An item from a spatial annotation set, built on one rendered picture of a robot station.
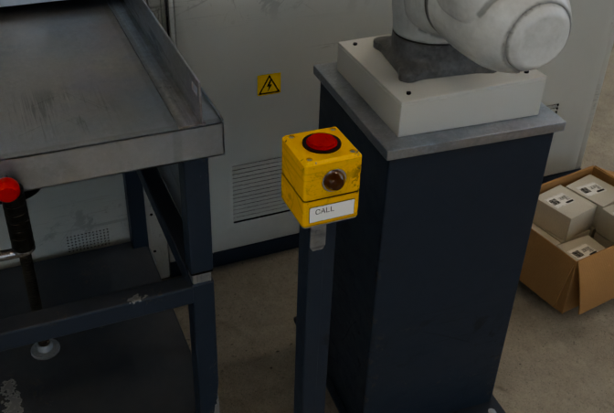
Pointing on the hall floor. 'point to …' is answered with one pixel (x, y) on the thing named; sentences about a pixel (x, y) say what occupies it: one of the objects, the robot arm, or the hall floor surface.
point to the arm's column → (428, 270)
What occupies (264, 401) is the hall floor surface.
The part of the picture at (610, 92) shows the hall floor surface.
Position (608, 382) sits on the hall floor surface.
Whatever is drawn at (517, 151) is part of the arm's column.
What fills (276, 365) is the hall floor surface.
